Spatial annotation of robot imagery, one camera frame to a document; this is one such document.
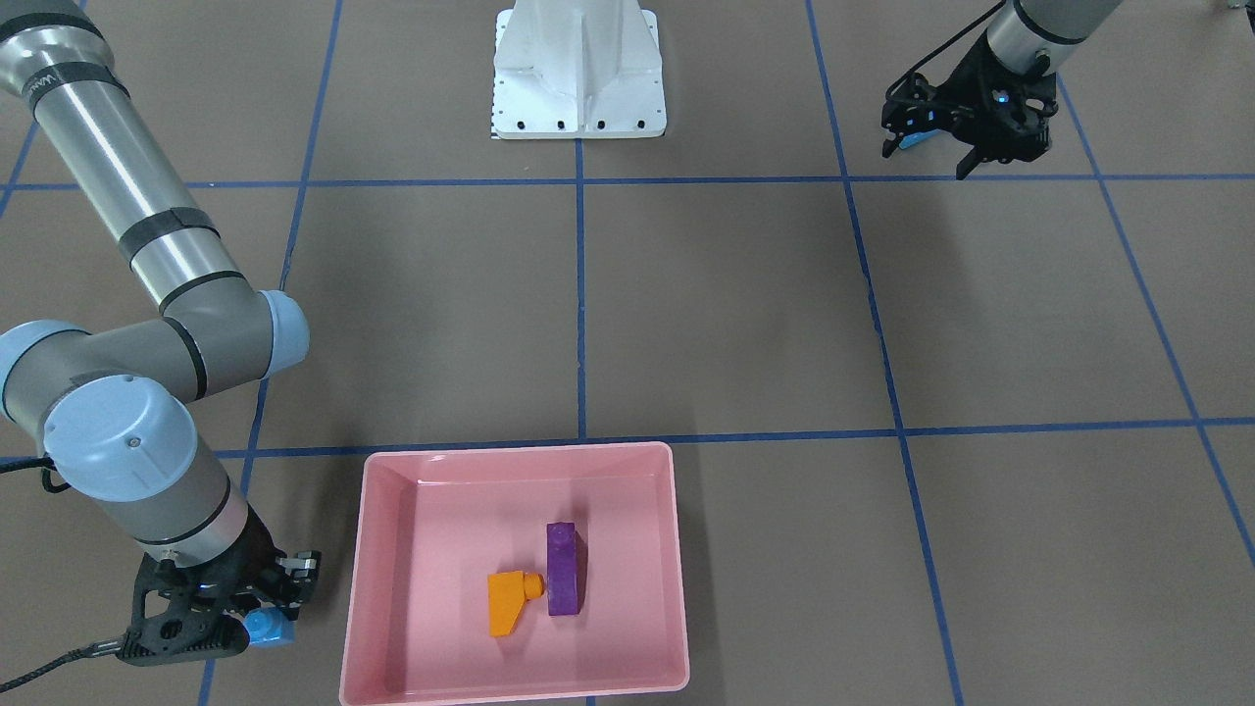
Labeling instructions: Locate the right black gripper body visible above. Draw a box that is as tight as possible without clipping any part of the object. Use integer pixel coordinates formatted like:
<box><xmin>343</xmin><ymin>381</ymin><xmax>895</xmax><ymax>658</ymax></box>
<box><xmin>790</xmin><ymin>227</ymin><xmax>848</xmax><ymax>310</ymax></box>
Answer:
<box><xmin>147</xmin><ymin>508</ymin><xmax>295</xmax><ymax>619</ymax></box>

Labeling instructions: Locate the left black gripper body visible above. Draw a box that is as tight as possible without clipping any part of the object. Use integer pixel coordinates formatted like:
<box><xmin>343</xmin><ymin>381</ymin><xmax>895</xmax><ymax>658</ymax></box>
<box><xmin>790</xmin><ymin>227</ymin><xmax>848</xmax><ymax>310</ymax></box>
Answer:
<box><xmin>941</xmin><ymin>49</ymin><xmax>1058</xmax><ymax>162</ymax></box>

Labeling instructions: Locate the long blue block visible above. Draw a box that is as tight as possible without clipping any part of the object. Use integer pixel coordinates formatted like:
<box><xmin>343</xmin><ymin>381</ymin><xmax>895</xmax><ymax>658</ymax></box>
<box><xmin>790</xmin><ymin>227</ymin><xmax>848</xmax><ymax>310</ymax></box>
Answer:
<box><xmin>899</xmin><ymin>130</ymin><xmax>936</xmax><ymax>149</ymax></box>

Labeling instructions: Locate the small blue block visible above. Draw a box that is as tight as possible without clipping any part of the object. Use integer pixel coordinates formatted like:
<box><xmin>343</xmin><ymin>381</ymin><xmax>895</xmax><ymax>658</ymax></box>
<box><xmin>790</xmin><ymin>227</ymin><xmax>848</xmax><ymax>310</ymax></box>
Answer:
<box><xmin>243</xmin><ymin>607</ymin><xmax>295</xmax><ymax>648</ymax></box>

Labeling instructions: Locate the orange block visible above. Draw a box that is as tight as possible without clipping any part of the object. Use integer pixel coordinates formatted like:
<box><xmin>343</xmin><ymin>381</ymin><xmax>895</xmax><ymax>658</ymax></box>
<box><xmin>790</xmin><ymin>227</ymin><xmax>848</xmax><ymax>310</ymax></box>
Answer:
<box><xmin>484</xmin><ymin>571</ymin><xmax>545</xmax><ymax>638</ymax></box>

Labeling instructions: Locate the purple block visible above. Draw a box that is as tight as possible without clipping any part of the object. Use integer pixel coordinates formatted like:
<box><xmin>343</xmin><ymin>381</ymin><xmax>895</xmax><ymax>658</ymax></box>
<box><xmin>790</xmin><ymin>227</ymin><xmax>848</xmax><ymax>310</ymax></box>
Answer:
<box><xmin>545</xmin><ymin>522</ymin><xmax>587</xmax><ymax>617</ymax></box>

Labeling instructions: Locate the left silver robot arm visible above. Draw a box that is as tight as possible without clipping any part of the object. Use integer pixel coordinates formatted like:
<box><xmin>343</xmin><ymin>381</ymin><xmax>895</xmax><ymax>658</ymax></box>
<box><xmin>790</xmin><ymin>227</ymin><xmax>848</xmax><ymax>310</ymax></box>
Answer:
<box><xmin>881</xmin><ymin>1</ymin><xmax>1118</xmax><ymax>179</ymax></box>

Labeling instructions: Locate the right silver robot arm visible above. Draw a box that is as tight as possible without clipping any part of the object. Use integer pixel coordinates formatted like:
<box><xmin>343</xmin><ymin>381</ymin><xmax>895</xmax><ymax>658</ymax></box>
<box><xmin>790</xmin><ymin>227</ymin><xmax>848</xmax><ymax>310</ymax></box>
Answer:
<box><xmin>3</xmin><ymin>1</ymin><xmax>318</xmax><ymax>619</ymax></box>

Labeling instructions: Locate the pink plastic box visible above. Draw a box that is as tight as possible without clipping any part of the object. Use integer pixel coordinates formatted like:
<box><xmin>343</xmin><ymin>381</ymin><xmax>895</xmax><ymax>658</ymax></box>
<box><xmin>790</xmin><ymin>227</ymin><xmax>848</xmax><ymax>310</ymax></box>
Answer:
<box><xmin>339</xmin><ymin>441</ymin><xmax>690</xmax><ymax>705</ymax></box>

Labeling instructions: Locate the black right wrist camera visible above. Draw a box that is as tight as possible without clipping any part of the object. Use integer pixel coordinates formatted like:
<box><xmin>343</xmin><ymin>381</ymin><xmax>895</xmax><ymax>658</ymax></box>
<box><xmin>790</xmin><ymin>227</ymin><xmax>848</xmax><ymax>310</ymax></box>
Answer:
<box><xmin>117</xmin><ymin>578</ymin><xmax>250</xmax><ymax>667</ymax></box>

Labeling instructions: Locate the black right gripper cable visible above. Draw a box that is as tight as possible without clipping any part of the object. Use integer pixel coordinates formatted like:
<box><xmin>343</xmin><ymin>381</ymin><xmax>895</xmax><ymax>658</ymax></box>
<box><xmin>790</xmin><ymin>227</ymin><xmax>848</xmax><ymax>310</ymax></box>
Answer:
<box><xmin>0</xmin><ymin>637</ymin><xmax>128</xmax><ymax>695</ymax></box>

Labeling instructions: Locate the white pedestal column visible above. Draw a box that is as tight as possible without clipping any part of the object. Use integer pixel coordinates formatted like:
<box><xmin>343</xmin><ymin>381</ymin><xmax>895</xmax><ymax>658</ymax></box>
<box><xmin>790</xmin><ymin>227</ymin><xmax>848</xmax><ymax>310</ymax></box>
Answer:
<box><xmin>489</xmin><ymin>1</ymin><xmax>668</xmax><ymax>140</ymax></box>

